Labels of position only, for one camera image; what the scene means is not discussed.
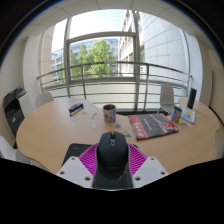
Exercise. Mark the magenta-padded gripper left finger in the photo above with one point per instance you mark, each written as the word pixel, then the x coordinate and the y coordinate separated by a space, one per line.
pixel 75 171

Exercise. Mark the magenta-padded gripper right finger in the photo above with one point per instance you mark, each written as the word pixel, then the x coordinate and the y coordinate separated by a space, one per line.
pixel 148 170

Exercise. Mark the black computer mouse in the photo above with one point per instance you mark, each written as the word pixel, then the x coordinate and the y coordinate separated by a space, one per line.
pixel 112 155

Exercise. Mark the black mouse pad grey print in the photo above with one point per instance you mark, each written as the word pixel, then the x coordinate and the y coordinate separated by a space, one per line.
pixel 77 150

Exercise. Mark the small greenish card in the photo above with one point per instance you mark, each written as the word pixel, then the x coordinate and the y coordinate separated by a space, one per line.
pixel 126 134

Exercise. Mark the red and grey magazine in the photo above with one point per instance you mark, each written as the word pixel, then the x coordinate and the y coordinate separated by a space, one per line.
pixel 152 126

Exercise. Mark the printed blue and white mug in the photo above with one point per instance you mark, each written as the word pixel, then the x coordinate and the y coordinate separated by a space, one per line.
pixel 176 114

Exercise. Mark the black upright speaker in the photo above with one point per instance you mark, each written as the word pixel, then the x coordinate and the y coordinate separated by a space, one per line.
pixel 191 98

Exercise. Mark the black office printer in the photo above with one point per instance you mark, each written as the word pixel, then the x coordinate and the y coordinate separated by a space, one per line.
pixel 13 107

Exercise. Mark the metal balcony railing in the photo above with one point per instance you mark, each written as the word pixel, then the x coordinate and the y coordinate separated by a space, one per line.
pixel 110 64

